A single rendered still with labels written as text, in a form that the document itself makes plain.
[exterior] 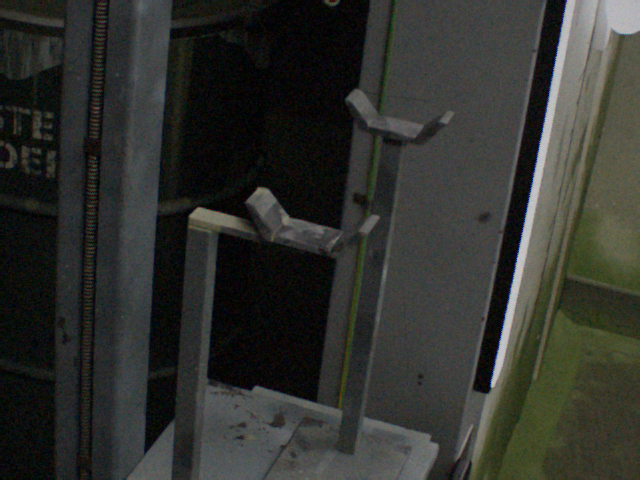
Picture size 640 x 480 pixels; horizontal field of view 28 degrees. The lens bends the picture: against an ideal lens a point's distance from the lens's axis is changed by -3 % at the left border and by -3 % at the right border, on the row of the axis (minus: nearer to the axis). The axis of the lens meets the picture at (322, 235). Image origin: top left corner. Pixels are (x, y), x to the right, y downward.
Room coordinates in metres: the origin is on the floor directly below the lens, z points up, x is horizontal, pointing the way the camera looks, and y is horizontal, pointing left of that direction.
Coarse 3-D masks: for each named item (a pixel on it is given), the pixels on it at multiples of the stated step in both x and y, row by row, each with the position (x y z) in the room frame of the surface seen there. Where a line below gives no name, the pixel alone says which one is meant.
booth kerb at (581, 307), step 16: (576, 288) 2.49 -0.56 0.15; (592, 288) 2.48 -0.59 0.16; (608, 288) 2.47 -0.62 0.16; (624, 288) 2.47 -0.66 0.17; (560, 304) 2.50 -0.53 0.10; (576, 304) 2.49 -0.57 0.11; (592, 304) 2.48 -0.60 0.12; (608, 304) 2.47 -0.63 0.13; (624, 304) 2.46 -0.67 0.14; (576, 320) 2.49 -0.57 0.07; (592, 320) 2.48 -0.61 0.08; (608, 320) 2.47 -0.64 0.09; (624, 320) 2.46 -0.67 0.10
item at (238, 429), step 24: (216, 384) 1.01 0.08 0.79; (216, 408) 0.97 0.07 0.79; (240, 408) 0.97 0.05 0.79; (264, 408) 0.98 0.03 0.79; (288, 408) 0.98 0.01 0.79; (168, 432) 0.92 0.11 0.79; (216, 432) 0.93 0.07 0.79; (240, 432) 0.94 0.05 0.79; (264, 432) 0.94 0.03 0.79; (288, 432) 0.95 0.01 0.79; (384, 432) 0.96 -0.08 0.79; (144, 456) 0.88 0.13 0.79; (168, 456) 0.89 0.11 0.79; (216, 456) 0.90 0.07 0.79; (240, 456) 0.90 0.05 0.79; (264, 456) 0.91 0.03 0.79; (432, 456) 0.94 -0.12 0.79
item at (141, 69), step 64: (128, 0) 0.84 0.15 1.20; (64, 64) 0.85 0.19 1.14; (128, 64) 0.83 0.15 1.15; (64, 128) 0.85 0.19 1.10; (128, 128) 0.84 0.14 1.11; (64, 192) 0.85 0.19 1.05; (128, 192) 0.84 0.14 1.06; (64, 256) 0.85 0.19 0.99; (128, 256) 0.84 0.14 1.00; (64, 320) 0.85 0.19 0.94; (128, 320) 0.85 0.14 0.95; (64, 384) 0.85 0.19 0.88; (128, 384) 0.85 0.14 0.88; (64, 448) 0.85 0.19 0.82; (128, 448) 0.85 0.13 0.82
